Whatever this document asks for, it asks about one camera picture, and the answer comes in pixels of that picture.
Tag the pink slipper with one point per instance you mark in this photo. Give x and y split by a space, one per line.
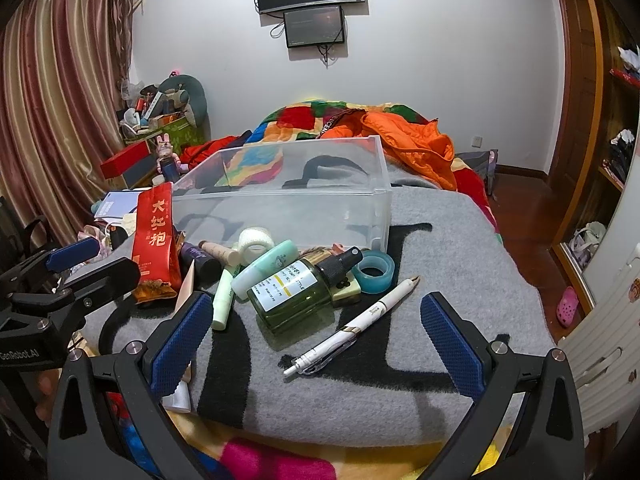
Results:
567 307

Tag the teal tape roll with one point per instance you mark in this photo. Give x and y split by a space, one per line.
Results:
375 272

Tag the white cabinet door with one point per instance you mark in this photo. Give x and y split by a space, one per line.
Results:
603 350

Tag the striped red gold curtain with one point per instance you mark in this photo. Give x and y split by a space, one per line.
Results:
63 64

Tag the mint green bottle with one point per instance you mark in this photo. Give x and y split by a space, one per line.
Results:
263 267

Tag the grey green neck pillow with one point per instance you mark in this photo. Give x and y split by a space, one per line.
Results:
187 95

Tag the pink bunny toy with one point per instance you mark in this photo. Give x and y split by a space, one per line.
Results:
168 163

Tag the wooden shelf unit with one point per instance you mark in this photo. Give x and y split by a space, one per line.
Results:
597 104

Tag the clear plastic storage box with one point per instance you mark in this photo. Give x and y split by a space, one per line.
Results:
313 192

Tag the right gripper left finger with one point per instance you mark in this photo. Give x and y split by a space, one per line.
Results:
85 439

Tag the red clothing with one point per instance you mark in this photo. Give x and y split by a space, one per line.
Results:
193 155

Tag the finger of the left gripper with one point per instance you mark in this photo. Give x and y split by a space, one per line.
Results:
38 268
89 292

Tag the green glass spray bottle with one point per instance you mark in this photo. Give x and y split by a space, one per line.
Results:
301 288

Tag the green cardboard box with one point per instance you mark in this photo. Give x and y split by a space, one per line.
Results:
181 134

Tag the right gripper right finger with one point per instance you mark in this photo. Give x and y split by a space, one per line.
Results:
546 441

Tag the small black monitor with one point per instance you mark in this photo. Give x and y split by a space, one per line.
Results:
314 27

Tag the beige foundation tube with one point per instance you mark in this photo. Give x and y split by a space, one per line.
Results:
180 401

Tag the left hand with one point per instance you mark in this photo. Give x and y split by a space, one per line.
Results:
48 386

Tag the beige stick red cap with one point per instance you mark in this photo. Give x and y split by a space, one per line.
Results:
225 255

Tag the colourful patchwork quilt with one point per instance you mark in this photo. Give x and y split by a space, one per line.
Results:
308 120

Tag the light green tube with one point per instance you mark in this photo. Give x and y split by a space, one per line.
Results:
223 298

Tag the orange down jacket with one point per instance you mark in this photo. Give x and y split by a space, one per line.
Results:
420 148

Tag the red long box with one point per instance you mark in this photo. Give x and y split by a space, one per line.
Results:
116 165

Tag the purple black spray bottle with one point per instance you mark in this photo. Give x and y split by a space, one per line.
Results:
207 269

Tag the red tea packet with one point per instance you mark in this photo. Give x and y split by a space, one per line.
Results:
155 249

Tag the blue notebook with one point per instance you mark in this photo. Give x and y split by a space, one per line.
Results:
116 204

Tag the white pen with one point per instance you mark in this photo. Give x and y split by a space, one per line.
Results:
318 357

